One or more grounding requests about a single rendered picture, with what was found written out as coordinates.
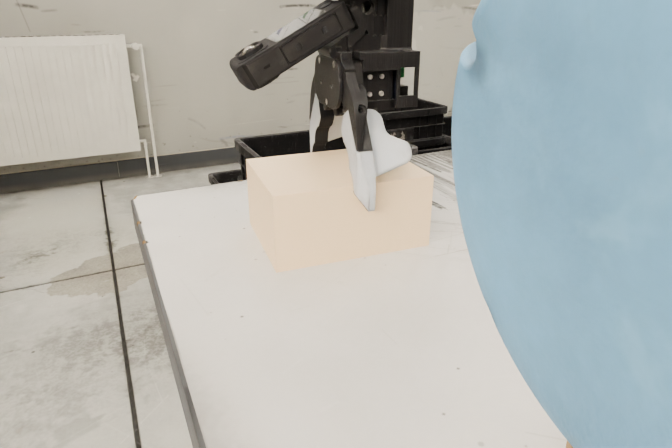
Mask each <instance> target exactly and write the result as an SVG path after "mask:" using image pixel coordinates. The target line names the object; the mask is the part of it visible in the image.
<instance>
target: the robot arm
mask: <svg viewBox="0 0 672 448"><path fill-rule="evenodd" d="M413 12H414V0H325V1H323V2H322V3H320V4H319V5H317V6H315V7H314V8H312V9H311V10H309V11H307V12H306V13H304V14H303V15H301V16H299V17H298V18H296V19H295V20H293V21H291V22H290V23H288V24H287V25H285V26H283V27H282V28H280V29H279V30H277V31H275V32H274V33H272V34H271V35H269V36H267V37H266V38H264V39H263V40H261V41H256V42H254V43H252V44H250V45H248V46H246V47H245V48H243V49H242V50H240V51H239V52H237V53H236V54H235V57H234V58H232V59H231V60H230V63H229V64H230V68H231V69H232V71H233V73H234V74H235V76H236V77H237V79H238V81H239V82H240V83H241V84H242V85H243V86H245V87H246V88H247V89H249V90H252V91H255V90H257V89H260V88H263V87H264V86H266V85H268V84H270V83H271V82H273V81H274V80H275V79H277V78H278V77H279V75H280V74H282V73H283V72H285V71H286V70H288V69H289V68H291V67H293V66H294V65H296V64H297V63H299V62H300V61H302V60H304V59H305V58H307V57H308V56H310V55H311V54H313V53H315V52H316V51H318V53H319V55H317V57H316V61H315V73H314V77H313V80H312V85H311V94H310V114H309V119H310V152H320V151H325V147H326V144H327V142H328V141H331V140H334V139H337V138H340V137H343V142H344V144H345V146H346V149H347V152H348V158H349V169H350V172H351V175H352V180H353V190H354V191H353V192H354V194H355V196H356V197H357V198H358V199H359V201H360V202H361V203H362V204H363V206H364V207H365V208H366V210H367V211H368V212H370V211H374V210H375V200H376V180H375V177H377V176H380V175H382V174H384V173H386V172H389V171H391V170H393V169H396V168H398V167H400V166H402V165H405V164H407V163H408V162H409V161H410V159H411V157H412V150H411V147H410V145H409V143H408V142H406V141H404V140H402V139H399V138H396V137H393V136H391V135H389V134H388V133H387V132H386V130H385V126H384V123H383V119H382V117H381V115H380V114H379V113H378V112H377V111H384V110H395V108H406V107H417V104H418V86H419V68H420V51H416V50H412V32H413ZM472 29H473V32H474V35H475V38H476V42H473V43H471V44H469V45H468V46H467V47H466V48H465V49H464V50H463V52H462V53H461V56H460V60H459V64H458V70H457V75H456V80H455V88H454V96H453V107H452V127H451V141H452V162H453V173H454V183H455V190H456V198H457V203H458V209H459V214H460V219H461V224H462V229H463V233H464V237H465V241H466V245H467V249H468V252H469V256H470V259H471V263H472V266H473V269H474V272H475V275H476V278H477V281H478V284H479V286H480V289H481V292H482V295H483V297H484V299H485V301H486V303H487V306H488V308H489V310H490V313H491V315H492V318H493V321H494V323H495V326H496V328H497V330H498V332H499V334H500V336H501V338H502V340H503V343H504V345H505V346H506V348H507V350H508V352H509V354H510V356H511V358H512V360H513V361H514V363H515V365H516V367H517V368H518V370H519V372H520V374H521V375H522V377H523V379H524V380H525V382H526V383H527V385H528V387H529V388H530V390H531V391H532V393H533V394H534V396H535V397H536V399H537V400H538V402H539V403H540V405H541V406H542V408H543V409H544V411H545V412H546V413H547V415H548V416H549V418H550V419H551V420H552V422H553V423H554V424H555V426H556V427H557V428H558V429H559V431H560V432H561V433H562V435H563V436H564V437H565V438H566V439H567V441H568V442H569V443H570V444H571V445H572V447H573V448H672V0H481V1H480V3H479V5H478V7H477V9H476V12H475V14H474V16H473V20H472ZM406 67H415V70H414V89H413V95H408V86H407V85H402V84H400V78H401V77H404V69H405V68H406Z"/></svg>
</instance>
